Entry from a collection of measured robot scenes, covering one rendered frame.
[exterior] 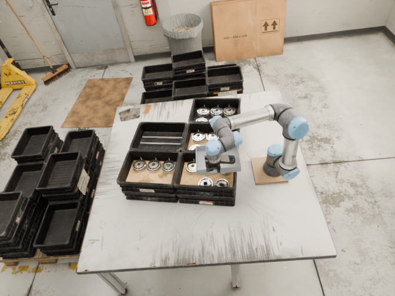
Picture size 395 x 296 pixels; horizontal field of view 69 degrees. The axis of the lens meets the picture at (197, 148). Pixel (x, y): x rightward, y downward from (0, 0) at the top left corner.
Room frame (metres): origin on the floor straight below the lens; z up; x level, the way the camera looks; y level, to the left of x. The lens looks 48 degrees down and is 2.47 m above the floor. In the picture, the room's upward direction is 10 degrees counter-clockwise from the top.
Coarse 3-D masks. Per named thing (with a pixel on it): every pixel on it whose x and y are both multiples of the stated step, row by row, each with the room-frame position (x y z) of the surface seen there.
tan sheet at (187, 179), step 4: (184, 164) 1.35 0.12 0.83; (184, 168) 1.32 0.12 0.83; (184, 172) 1.28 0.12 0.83; (232, 172) 1.20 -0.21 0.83; (184, 176) 1.24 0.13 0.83; (188, 176) 1.24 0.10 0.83; (192, 176) 1.23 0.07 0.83; (196, 176) 1.22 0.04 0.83; (200, 176) 1.22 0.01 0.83; (204, 176) 1.21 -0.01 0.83; (208, 176) 1.21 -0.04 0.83; (212, 176) 1.20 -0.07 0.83; (216, 176) 1.19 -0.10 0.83; (220, 176) 1.19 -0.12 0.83; (224, 176) 1.18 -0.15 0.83; (228, 176) 1.18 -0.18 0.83; (232, 176) 1.17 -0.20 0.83; (180, 180) 1.21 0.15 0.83; (184, 180) 1.21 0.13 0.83; (188, 180) 1.20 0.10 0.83; (192, 180) 1.19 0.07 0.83; (196, 180) 1.19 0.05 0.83; (212, 180) 1.17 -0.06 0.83; (216, 180) 1.16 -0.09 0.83; (228, 180) 1.14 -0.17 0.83; (232, 180) 1.14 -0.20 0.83; (188, 184) 1.17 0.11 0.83; (192, 184) 1.16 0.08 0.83; (196, 184) 1.15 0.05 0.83
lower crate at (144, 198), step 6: (126, 192) 1.20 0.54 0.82; (132, 192) 1.19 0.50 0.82; (126, 198) 1.22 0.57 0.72; (132, 198) 1.21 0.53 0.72; (138, 198) 1.20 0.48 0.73; (144, 198) 1.18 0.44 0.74; (150, 198) 1.16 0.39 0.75; (156, 198) 1.15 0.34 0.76; (162, 198) 1.14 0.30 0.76; (168, 198) 1.13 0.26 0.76; (174, 198) 1.12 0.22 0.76
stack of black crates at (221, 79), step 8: (208, 72) 2.87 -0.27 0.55; (216, 72) 2.86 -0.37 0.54; (224, 72) 2.85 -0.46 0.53; (232, 72) 2.84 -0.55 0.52; (240, 72) 2.71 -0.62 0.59; (208, 80) 2.80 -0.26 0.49; (216, 80) 2.78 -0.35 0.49; (224, 80) 2.75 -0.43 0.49; (232, 80) 2.72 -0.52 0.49; (240, 80) 2.56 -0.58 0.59; (208, 88) 2.60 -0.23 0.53; (216, 88) 2.59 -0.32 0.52; (224, 88) 2.58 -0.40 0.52; (232, 88) 2.57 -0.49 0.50; (240, 88) 2.56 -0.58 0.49; (208, 96) 2.66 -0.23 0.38
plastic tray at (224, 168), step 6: (198, 150) 1.27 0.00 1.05; (204, 150) 1.26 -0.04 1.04; (234, 150) 1.22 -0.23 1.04; (198, 156) 1.22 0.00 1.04; (204, 156) 1.21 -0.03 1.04; (198, 162) 1.17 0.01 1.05; (204, 162) 1.16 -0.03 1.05; (198, 168) 1.12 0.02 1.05; (204, 168) 1.11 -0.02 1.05; (222, 168) 1.06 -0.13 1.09; (228, 168) 1.05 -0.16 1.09; (234, 168) 1.05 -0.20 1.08; (240, 168) 1.04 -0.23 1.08; (198, 174) 1.07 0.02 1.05
